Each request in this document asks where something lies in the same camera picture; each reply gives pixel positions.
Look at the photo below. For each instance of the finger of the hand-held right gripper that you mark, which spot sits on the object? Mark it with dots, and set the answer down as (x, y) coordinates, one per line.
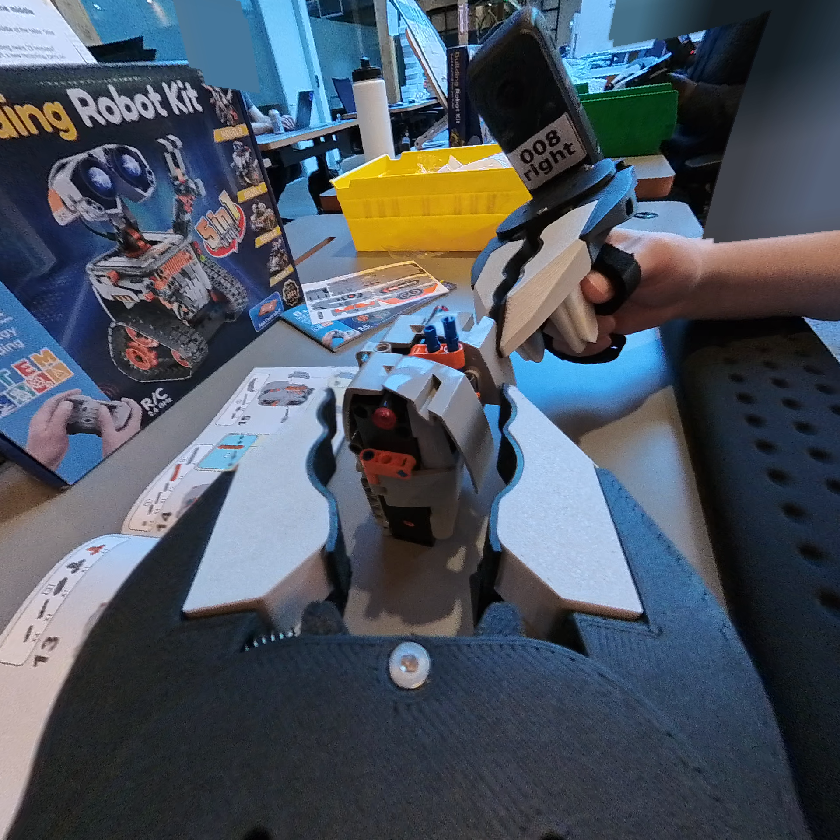
(544, 282)
(489, 275)

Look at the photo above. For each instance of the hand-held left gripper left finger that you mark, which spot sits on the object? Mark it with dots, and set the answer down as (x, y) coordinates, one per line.
(262, 525)

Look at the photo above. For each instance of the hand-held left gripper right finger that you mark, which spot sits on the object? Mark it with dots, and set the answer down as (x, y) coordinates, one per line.
(564, 538)

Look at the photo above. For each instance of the grey brick robot model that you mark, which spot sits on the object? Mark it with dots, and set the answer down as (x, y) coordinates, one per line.
(433, 407)

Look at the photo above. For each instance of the person's right hand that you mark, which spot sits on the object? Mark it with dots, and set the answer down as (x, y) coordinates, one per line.
(663, 282)

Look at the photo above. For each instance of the dark robot kit box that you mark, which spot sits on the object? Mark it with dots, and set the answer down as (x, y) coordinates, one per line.
(459, 98)

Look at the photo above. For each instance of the yellow plastic bin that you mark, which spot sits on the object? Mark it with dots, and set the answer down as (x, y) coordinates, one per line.
(420, 210)

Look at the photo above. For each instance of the green bin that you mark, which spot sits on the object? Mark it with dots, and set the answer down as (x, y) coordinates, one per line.
(630, 124)

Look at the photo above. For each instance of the wooden panel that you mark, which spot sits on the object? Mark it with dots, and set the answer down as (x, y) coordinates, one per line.
(426, 46)

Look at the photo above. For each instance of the clear sticker sheet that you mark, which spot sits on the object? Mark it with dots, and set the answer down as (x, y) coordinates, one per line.
(367, 289)

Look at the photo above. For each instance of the white water bottle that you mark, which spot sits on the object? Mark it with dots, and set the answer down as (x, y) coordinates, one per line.
(373, 118)

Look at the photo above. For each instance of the blue leaflet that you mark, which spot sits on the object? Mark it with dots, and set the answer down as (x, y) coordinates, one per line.
(328, 331)

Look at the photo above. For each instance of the dark laptop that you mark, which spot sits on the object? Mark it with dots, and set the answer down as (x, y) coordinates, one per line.
(305, 108)

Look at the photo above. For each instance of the open instruction booklet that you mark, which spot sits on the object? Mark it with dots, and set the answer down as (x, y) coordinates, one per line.
(39, 656)

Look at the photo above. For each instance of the blue robot kit box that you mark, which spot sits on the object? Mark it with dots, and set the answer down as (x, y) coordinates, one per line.
(131, 197)

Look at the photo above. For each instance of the white paper sign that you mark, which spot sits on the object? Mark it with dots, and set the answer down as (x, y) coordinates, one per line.
(39, 33)

